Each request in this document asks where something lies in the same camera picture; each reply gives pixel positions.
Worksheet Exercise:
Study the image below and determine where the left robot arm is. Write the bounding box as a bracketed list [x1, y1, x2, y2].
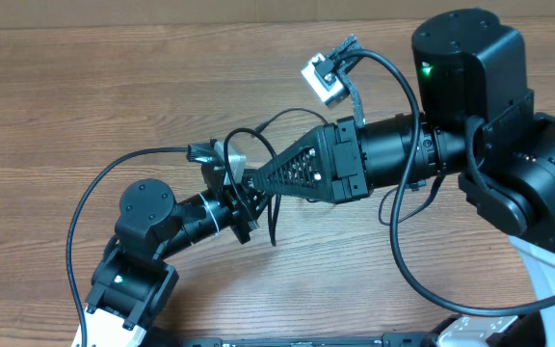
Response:
[72, 173, 272, 346]

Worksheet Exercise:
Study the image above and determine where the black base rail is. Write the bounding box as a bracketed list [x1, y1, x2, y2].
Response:
[177, 332, 438, 347]

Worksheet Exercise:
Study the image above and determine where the camera black cable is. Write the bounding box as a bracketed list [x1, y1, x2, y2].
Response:
[66, 142, 219, 347]
[334, 47, 555, 318]

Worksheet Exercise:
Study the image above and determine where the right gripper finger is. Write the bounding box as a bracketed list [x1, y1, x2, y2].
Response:
[329, 35, 366, 128]
[252, 123, 336, 202]

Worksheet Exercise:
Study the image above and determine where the left camera black cable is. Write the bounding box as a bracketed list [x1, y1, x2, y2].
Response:
[66, 142, 219, 347]

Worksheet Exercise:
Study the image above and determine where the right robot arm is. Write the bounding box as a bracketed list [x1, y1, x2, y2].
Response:
[252, 8, 555, 346]

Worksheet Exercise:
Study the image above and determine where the right camera black cable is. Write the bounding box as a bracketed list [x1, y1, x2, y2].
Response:
[334, 47, 555, 318]

